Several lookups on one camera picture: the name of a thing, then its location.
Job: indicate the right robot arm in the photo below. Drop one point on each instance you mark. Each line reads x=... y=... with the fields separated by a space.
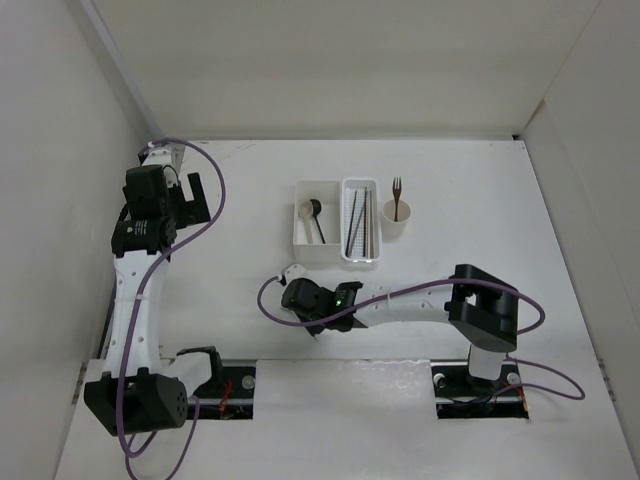
x=478 y=308

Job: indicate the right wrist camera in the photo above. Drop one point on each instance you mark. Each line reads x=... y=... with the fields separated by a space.
x=293 y=272

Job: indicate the black spoon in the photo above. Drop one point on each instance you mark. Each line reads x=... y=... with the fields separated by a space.
x=316 y=211

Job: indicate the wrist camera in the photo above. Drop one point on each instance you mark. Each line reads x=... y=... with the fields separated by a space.
x=293 y=272
x=162 y=154

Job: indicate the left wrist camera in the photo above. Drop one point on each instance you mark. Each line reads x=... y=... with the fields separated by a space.
x=162 y=154

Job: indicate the white perforated basket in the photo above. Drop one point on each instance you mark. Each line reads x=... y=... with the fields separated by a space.
x=348 y=185

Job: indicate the white square box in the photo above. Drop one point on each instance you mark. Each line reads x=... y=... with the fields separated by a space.
x=328 y=193

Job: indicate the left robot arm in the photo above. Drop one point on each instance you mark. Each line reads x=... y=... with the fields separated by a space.
x=136 y=393

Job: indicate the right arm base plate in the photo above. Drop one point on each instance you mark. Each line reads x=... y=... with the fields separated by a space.
x=459 y=396

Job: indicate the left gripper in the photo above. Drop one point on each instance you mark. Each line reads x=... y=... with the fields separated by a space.
x=192 y=211

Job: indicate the beige wooden spoon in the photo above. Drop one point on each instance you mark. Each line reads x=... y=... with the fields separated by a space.
x=305 y=212

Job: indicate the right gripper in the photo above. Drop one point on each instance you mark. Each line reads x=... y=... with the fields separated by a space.
x=302 y=318

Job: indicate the brown wooden fork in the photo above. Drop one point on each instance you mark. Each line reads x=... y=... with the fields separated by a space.
x=396 y=192

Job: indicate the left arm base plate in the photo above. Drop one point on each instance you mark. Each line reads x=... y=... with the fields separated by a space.
x=232 y=397

